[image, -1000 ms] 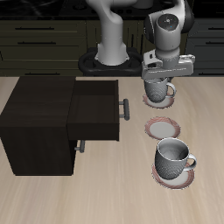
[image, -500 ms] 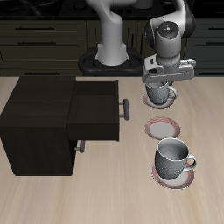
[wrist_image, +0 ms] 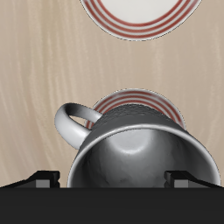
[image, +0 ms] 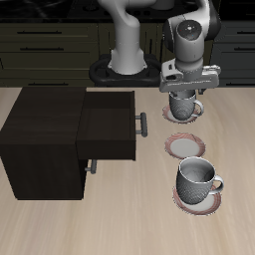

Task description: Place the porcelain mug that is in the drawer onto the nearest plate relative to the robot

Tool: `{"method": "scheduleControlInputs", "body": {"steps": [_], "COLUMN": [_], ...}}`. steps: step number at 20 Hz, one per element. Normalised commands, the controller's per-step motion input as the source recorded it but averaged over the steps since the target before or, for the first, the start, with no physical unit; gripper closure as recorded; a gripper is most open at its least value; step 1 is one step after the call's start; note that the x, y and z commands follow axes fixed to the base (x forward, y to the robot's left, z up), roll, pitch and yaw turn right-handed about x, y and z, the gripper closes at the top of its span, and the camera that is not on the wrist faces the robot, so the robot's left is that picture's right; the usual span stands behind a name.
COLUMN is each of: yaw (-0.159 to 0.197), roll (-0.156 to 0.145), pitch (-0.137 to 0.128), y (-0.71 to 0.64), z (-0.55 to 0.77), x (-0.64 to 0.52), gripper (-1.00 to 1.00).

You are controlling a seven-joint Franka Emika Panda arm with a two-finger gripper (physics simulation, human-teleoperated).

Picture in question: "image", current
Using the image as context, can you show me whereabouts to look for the white plate with red rim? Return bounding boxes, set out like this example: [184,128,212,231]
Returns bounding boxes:
[171,184,222,217]
[164,132,207,160]
[161,104,204,126]

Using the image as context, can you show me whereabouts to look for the dark wooden cabinet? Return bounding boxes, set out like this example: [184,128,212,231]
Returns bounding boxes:
[0,87,89,201]

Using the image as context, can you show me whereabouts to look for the dark wooden cabinet drawer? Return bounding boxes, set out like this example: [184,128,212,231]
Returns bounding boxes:
[76,91,148,162]

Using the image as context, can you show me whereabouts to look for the dark kitchen cupboards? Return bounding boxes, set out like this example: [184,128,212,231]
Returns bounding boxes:
[0,0,255,89]

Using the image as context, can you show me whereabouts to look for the grey porcelain mug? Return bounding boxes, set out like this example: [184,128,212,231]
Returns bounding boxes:
[168,91,204,122]
[175,156,225,206]

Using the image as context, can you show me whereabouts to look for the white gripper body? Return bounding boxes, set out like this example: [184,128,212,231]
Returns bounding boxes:
[158,65,222,94]

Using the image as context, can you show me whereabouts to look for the grey cabinet drawer handle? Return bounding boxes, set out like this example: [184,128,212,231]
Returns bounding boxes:
[84,158,99,175]

